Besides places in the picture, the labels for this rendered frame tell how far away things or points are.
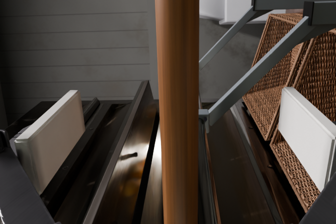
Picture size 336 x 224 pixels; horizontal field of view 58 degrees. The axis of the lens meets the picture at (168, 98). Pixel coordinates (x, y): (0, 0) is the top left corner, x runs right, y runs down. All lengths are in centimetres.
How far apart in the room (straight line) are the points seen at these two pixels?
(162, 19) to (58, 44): 373
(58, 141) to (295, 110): 13
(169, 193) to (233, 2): 271
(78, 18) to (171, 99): 361
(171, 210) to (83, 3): 359
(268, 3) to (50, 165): 100
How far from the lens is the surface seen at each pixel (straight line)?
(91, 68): 382
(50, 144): 16
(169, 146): 23
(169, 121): 22
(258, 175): 108
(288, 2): 112
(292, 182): 108
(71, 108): 19
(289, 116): 19
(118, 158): 97
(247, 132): 146
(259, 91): 184
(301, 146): 18
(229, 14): 290
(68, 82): 396
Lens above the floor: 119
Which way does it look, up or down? 3 degrees up
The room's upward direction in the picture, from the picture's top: 91 degrees counter-clockwise
